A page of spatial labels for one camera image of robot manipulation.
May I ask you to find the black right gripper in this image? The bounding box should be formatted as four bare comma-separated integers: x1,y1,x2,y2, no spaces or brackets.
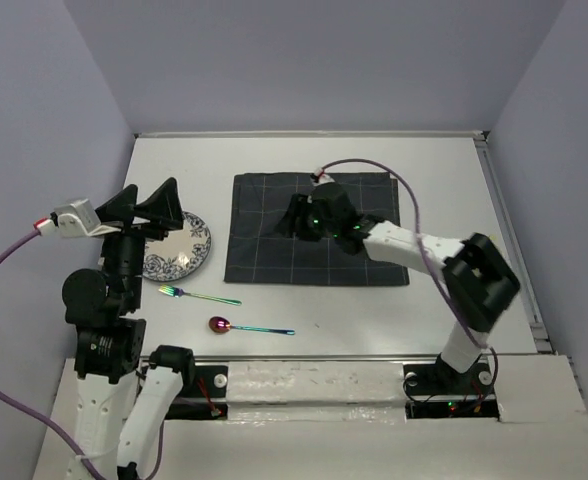
273,193,339,242

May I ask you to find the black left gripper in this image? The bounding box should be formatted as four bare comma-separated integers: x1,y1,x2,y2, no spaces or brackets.
94,173,186,304

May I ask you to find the dark grey checked cloth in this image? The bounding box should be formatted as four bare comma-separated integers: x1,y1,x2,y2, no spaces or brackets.
224,172,410,287

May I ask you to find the blue floral white plate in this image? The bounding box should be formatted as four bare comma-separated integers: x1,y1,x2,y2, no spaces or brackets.
142,211,212,283

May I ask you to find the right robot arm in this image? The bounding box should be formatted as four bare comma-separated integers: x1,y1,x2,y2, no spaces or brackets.
275,182,521,392

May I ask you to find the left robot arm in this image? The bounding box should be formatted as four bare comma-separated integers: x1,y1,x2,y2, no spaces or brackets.
54,177,195,479

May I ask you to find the iridescent fork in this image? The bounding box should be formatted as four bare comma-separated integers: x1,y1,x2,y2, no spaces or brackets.
158,285,242,306

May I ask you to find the iridescent spoon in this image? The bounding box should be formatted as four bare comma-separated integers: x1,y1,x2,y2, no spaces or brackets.
208,316,296,336

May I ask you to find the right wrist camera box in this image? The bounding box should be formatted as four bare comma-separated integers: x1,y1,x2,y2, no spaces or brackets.
310,168,335,188

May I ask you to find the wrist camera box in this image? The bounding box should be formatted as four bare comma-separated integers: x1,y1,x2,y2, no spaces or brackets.
310,168,335,188
33,198,120,239

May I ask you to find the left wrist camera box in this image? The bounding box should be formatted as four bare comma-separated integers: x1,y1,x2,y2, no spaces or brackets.
33,198,120,239

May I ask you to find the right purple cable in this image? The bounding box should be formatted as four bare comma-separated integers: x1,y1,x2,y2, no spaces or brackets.
323,158,499,416

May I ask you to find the purple cable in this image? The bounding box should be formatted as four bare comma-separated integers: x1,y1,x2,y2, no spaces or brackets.
323,158,499,416
0,229,165,480

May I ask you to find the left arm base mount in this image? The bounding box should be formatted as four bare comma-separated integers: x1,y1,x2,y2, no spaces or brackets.
165,364,229,421

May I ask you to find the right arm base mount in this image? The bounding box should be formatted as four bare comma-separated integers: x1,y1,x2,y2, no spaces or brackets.
402,362,499,420

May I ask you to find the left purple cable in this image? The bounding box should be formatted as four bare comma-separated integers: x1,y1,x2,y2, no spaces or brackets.
0,229,165,480

